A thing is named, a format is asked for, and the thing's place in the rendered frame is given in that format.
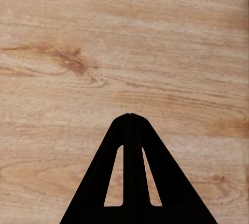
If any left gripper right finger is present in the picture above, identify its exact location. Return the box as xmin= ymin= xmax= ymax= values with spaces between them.
xmin=130 ymin=113 xmax=218 ymax=224

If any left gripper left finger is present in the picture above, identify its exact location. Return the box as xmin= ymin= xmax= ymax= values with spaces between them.
xmin=60 ymin=113 xmax=138 ymax=224

